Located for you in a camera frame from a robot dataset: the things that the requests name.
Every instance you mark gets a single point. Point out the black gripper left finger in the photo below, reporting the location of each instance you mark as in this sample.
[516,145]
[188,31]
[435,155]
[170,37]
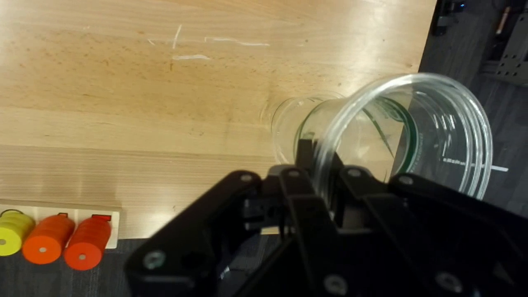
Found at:
[307,231]

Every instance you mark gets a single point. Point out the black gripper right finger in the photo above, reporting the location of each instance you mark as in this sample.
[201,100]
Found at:
[417,235]

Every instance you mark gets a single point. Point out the red-orange toy disc stack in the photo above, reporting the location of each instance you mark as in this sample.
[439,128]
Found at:
[85,244]

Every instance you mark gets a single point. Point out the orange toy disc stack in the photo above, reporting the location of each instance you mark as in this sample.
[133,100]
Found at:
[46,240]

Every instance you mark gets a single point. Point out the yellow toy disc stack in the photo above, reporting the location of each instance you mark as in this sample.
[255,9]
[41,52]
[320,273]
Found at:
[11,232]

